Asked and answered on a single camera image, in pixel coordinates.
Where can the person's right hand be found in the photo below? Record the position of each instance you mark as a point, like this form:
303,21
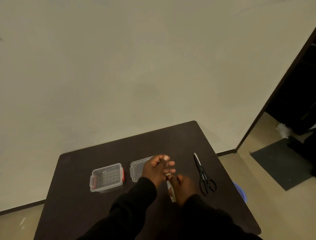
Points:
185,190

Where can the person's right forearm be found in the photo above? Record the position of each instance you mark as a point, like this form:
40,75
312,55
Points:
205,222

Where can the clear plastic box lid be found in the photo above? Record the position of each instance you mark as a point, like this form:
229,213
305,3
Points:
137,170

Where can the person's right fingers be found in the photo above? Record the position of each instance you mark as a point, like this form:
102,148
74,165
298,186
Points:
174,182

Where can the person's left hand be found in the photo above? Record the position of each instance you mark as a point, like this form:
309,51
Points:
151,170

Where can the black kitchen scissors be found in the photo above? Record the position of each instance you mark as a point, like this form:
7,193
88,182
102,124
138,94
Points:
203,174

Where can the person's left fingers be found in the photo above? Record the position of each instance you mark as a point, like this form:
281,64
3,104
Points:
166,164

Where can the white crumpled paper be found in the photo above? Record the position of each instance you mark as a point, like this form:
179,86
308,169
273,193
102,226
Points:
283,129

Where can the dark wooden door frame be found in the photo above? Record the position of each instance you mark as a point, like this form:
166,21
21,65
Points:
269,99

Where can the clear box with red latches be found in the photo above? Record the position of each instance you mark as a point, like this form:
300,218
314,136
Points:
106,177

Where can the small white sachet packet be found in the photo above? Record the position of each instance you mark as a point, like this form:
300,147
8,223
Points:
171,194

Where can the person's left forearm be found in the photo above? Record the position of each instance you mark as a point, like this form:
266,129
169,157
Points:
128,210

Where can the dark grey floor mat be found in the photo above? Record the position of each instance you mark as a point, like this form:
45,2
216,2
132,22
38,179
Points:
281,163

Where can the blue plastic basin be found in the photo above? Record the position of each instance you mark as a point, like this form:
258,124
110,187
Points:
241,191

